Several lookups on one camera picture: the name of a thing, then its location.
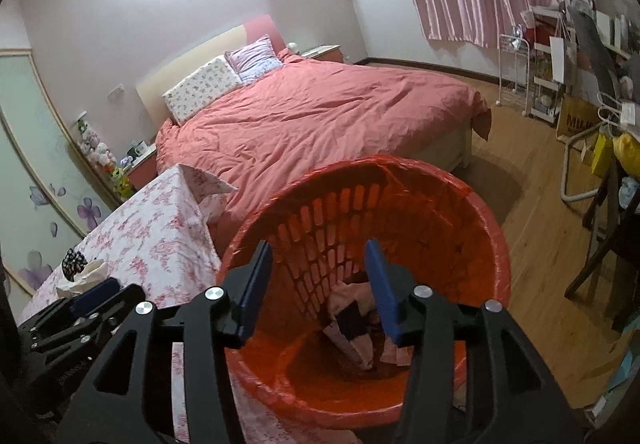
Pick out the beige cloth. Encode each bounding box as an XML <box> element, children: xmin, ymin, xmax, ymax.
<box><xmin>56</xmin><ymin>260</ymin><xmax>108</xmax><ymax>297</ymax></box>

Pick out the salmon pink duvet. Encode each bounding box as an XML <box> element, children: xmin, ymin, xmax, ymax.
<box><xmin>155</xmin><ymin>49</ymin><xmax>493</xmax><ymax>250</ymax></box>

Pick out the white bed base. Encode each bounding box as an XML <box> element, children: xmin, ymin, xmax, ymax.
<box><xmin>439</xmin><ymin>121</ymin><xmax>474</xmax><ymax>171</ymax></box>

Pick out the white shelf cart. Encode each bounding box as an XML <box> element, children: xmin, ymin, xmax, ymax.
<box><xmin>530</xmin><ymin>6</ymin><xmax>576</xmax><ymax>127</ymax></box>

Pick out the white tubular frame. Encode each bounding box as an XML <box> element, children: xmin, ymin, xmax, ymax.
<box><xmin>560</xmin><ymin>129</ymin><xmax>612</xmax><ymax>203</ymax></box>

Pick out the hanging column of plush toys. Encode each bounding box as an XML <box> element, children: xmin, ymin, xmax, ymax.
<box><xmin>75</xmin><ymin>113</ymin><xmax>118</xmax><ymax>170</ymax></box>

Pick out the pink nightstand with clutter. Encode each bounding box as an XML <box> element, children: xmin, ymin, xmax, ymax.
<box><xmin>120</xmin><ymin>144</ymin><xmax>161</xmax><ymax>197</ymax></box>

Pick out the brown cardboard box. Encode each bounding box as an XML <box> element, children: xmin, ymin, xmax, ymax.
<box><xmin>557</xmin><ymin>94</ymin><xmax>608</xmax><ymax>143</ymax></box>

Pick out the black chair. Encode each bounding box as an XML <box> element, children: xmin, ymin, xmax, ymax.
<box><xmin>565</xmin><ymin>159</ymin><xmax>640</xmax><ymax>331</ymax></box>

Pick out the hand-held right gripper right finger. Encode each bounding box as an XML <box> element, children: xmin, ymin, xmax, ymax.
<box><xmin>364</xmin><ymin>239</ymin><xmax>586</xmax><ymax>444</ymax></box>

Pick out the cream and pink headboard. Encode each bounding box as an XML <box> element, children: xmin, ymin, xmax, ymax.
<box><xmin>136</xmin><ymin>14</ymin><xmax>288</xmax><ymax>125</ymax></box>

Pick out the orange plastic basket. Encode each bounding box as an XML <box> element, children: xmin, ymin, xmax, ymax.
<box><xmin>215</xmin><ymin>155</ymin><xmax>512</xmax><ymax>430</ymax></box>

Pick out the white floral pillow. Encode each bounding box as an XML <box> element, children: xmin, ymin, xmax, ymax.
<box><xmin>162</xmin><ymin>55</ymin><xmax>244</xmax><ymax>125</ymax></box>

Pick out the black floral cloth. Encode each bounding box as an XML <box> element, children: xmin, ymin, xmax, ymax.
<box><xmin>61</xmin><ymin>248</ymin><xmax>87</xmax><ymax>281</ymax></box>

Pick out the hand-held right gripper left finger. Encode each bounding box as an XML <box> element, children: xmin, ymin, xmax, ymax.
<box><xmin>55</xmin><ymin>240</ymin><xmax>274</xmax><ymax>444</ymax></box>

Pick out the pink striped pillow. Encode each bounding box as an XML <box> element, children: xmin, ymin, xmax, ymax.
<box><xmin>225</xmin><ymin>35</ymin><xmax>285</xmax><ymax>84</ymax></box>

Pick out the white wire rack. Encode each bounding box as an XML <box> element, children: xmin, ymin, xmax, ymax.
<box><xmin>497</xmin><ymin>26</ymin><xmax>531</xmax><ymax>117</ymax></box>

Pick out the yellow bag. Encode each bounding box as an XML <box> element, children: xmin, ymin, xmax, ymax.
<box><xmin>591</xmin><ymin>131</ymin><xmax>640</xmax><ymax>180</ymax></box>

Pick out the floral sliding door wardrobe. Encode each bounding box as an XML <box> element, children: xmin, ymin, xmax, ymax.
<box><xmin>0</xmin><ymin>49</ymin><xmax>118</xmax><ymax>310</ymax></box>

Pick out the blue snack bag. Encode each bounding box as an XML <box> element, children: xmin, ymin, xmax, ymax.
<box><xmin>322</xmin><ymin>306</ymin><xmax>386</xmax><ymax>371</ymax></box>

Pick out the green frog plush toy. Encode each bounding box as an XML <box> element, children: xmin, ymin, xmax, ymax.
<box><xmin>107</xmin><ymin>166</ymin><xmax>135</xmax><ymax>201</ymax></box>

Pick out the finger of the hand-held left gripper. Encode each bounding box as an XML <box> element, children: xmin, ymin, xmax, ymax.
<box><xmin>17</xmin><ymin>276</ymin><xmax>122</xmax><ymax>332</ymax></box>
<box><xmin>29</xmin><ymin>284</ymin><xmax>147</xmax><ymax>354</ymax></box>

